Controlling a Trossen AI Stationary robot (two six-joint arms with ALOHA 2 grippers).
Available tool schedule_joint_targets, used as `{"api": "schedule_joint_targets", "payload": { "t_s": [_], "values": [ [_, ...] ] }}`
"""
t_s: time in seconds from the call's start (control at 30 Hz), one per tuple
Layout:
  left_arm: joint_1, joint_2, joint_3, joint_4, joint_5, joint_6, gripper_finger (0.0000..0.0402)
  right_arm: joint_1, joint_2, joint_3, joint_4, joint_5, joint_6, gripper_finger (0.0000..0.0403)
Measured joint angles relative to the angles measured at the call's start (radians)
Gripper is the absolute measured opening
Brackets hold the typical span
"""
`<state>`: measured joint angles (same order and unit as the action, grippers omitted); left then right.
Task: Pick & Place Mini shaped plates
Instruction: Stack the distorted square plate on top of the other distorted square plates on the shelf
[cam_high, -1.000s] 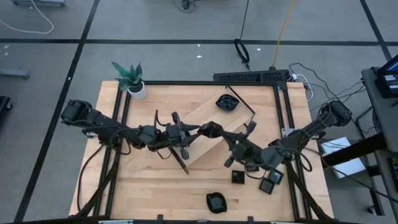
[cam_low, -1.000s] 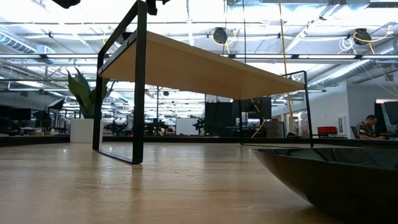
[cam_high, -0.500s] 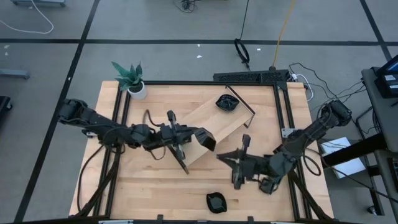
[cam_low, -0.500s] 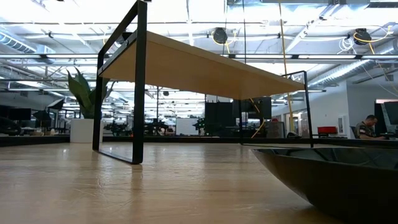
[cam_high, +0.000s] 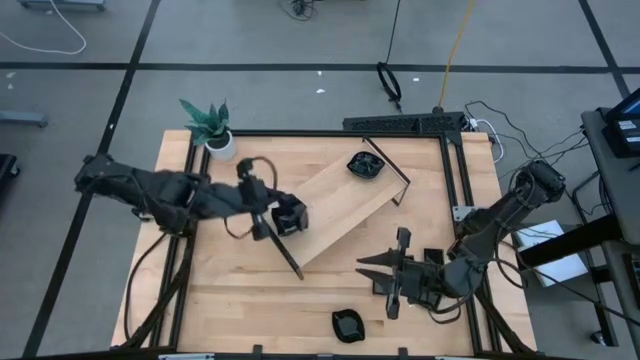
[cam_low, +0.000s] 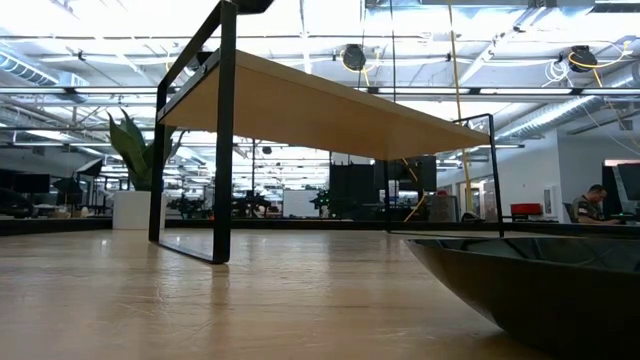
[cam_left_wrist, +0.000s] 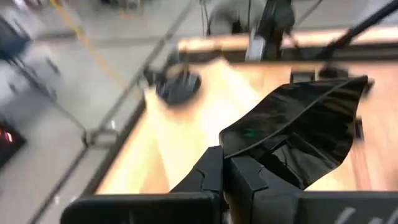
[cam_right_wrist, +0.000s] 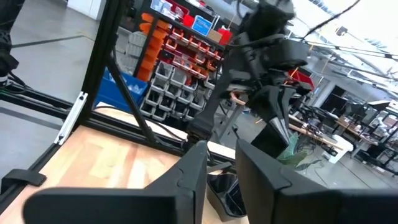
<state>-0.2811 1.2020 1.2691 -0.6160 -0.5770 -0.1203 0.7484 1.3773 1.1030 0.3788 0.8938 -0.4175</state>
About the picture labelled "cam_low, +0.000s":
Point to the red box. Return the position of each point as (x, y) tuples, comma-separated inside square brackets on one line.
[(526, 209)]

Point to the black cabinet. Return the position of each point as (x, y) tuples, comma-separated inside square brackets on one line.
[(355, 185)]

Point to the black aluminium table frame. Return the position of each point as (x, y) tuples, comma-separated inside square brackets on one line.
[(60, 226)]

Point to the green plant in white pot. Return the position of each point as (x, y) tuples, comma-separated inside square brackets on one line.
[(127, 150)]

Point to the seated person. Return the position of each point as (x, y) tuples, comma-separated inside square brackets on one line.
[(587, 207)]

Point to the white board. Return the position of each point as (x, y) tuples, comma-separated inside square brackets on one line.
[(300, 203)]

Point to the black computer monitor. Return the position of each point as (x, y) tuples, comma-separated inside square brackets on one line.
[(25, 182), (631, 182)]

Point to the black angled lamp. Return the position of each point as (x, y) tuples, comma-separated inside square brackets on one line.
[(92, 167)]

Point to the wooden shelf with black legs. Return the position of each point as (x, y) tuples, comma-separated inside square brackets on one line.
[(300, 110)]

